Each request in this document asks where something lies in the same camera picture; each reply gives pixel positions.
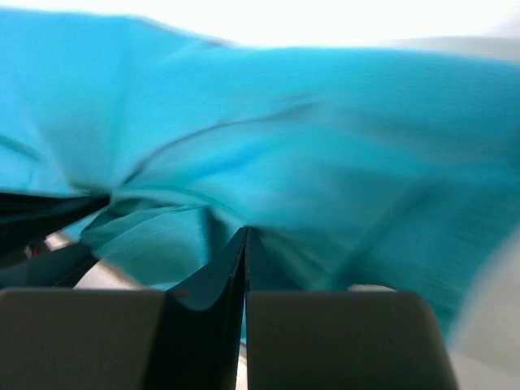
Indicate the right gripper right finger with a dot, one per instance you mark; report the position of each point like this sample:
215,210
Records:
337,340

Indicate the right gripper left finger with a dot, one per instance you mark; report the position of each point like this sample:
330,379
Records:
185,338

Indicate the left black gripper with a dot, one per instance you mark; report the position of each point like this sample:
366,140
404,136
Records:
28,218

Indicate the teal t shirt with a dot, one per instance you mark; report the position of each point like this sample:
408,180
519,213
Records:
358,166

